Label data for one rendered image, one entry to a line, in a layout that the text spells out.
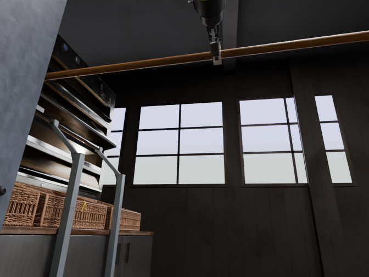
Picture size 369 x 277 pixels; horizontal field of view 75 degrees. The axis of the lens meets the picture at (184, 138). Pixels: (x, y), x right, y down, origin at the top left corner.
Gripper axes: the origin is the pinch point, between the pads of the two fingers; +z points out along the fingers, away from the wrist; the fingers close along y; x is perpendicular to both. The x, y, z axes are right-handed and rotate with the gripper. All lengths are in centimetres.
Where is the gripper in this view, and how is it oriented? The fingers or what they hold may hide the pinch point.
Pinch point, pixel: (216, 54)
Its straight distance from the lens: 95.9
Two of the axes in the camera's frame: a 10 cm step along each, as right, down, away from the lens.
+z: 2.1, 3.8, 9.0
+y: -0.3, 9.2, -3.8
